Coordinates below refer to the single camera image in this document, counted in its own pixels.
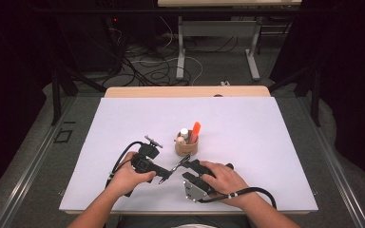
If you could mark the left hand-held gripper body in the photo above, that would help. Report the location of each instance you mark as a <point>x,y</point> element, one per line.
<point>144,160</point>

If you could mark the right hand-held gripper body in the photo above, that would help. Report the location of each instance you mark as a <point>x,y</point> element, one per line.
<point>195,191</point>

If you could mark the wooden pen holder cup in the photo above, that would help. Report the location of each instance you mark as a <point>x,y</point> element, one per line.
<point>187,148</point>

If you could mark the orange highlighter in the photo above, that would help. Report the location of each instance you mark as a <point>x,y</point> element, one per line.
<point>195,130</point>

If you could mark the white green glue stick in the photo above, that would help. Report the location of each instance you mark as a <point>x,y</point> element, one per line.
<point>184,133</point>

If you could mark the person's left hand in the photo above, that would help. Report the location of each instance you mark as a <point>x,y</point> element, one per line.
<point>126,177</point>

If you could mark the person's right hand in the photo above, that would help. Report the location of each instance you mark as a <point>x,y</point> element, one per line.
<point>228,183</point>

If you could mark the small white figurine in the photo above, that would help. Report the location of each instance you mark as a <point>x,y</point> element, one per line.
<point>180,140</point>

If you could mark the person's white shirt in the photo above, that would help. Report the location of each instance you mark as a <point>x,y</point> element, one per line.
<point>190,226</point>

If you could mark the wooden table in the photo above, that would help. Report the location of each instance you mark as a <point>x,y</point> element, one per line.
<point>171,91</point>

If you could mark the white plug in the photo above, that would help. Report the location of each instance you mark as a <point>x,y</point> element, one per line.
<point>225,83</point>

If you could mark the black metal stand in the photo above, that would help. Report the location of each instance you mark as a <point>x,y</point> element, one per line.
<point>57,95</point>
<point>314,95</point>

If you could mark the black computer tower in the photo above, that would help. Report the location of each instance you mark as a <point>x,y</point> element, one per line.
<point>88,44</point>

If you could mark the dark curtain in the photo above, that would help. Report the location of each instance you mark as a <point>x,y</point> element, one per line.
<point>9,79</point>
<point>351,79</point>

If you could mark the metal floor rail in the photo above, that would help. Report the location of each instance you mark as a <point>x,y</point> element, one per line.
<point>336,171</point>
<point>28,172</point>

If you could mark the white frame desk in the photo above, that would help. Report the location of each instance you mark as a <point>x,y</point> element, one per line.
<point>215,28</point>

